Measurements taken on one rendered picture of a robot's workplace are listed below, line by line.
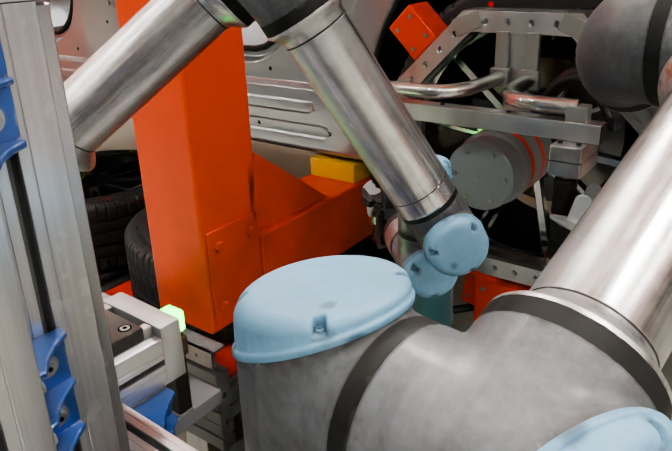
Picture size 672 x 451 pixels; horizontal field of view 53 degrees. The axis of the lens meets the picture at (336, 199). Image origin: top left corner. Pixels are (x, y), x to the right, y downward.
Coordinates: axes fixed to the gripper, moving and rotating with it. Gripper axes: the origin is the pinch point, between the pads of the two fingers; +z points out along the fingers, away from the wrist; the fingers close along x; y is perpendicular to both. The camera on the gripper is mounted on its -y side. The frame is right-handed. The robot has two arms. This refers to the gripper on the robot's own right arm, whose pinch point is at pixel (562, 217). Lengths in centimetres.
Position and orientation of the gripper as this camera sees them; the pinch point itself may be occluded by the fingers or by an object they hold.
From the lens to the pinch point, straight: 111.3
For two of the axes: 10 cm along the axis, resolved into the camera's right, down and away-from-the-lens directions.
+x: -5.8, 3.0, -7.6
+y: -0.3, -9.4, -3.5
